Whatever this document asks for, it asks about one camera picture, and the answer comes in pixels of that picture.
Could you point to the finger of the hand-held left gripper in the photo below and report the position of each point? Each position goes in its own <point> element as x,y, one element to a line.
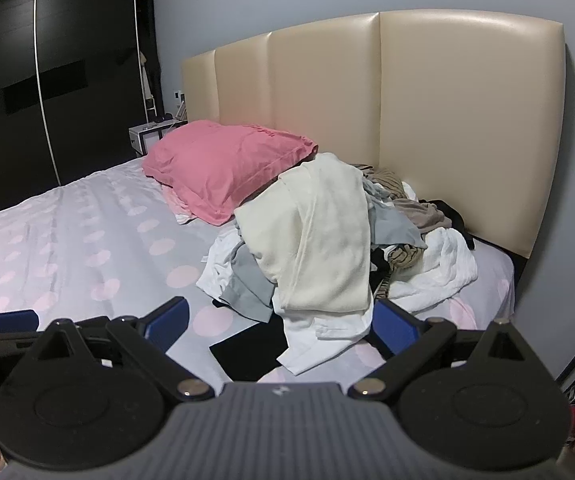
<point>12,321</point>

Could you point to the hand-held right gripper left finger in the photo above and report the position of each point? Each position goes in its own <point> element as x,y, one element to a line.
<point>167,321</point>

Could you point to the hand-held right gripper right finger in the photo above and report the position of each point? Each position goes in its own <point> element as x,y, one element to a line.
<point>392,324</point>

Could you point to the cream pants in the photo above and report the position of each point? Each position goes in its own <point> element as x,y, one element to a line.
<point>317,240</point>

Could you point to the white towel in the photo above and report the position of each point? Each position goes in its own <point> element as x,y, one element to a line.
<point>437,270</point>

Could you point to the white shirt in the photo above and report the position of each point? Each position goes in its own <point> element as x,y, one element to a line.
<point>317,335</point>

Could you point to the black cloth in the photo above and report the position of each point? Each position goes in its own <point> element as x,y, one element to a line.
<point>247,355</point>

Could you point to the light grey garment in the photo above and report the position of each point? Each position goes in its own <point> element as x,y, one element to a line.
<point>392,225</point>

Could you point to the bed with dotted sheet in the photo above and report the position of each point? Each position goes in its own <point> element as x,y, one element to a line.
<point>67,235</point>

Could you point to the taupe garment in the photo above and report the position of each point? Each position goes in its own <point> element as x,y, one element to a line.
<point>420,212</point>

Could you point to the light pink pillow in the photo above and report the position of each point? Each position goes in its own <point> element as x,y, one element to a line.
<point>180,205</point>

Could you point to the black garment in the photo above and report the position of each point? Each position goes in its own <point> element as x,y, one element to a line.
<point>455,217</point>

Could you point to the brown striped garment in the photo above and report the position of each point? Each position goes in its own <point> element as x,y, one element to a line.
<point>387,180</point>

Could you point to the white bedside table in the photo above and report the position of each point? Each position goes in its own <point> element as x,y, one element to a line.
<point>140,137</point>

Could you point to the black sliding wardrobe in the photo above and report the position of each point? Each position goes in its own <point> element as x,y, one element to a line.
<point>67,110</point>

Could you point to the beige padded headboard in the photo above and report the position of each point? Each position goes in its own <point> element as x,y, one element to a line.
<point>417,100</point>

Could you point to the small photo frame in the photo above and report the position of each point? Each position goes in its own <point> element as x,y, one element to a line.
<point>182,111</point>

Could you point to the wall socket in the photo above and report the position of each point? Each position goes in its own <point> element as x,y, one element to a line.
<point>180,94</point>

